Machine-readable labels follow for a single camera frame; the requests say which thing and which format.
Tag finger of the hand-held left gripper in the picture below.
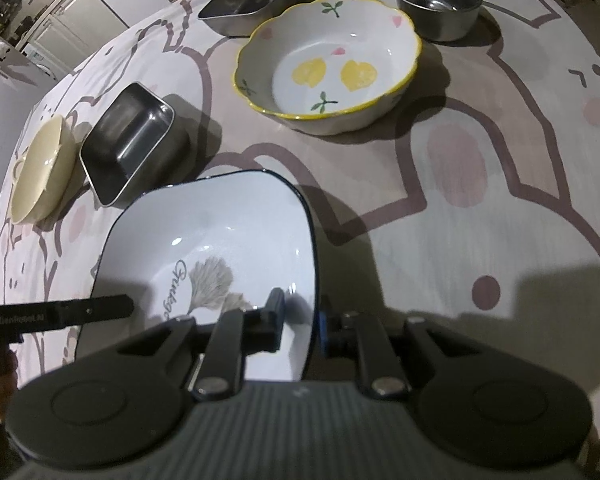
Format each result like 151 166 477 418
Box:
75 295 134 325

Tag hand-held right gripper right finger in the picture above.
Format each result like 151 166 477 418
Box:
319 296 486 403

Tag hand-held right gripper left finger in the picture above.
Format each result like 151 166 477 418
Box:
115 287 287 403

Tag white square plate blue rim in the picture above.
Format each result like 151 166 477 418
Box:
75 170 322 383

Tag cream ceramic bowl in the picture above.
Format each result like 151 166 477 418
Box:
9 114 78 225

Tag small rectangular steel container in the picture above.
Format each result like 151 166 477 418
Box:
79 82 191 207

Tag floral ceramic bowl yellow rim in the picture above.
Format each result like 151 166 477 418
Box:
231 0 423 136

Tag round steel bowl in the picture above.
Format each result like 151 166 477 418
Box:
390 0 483 42

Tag printed cartoon tablecloth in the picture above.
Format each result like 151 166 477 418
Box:
0 0 600 461

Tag white fridge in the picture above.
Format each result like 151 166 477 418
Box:
0 42 56 196

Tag white kitchen cabinet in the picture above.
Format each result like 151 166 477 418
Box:
30 0 131 71

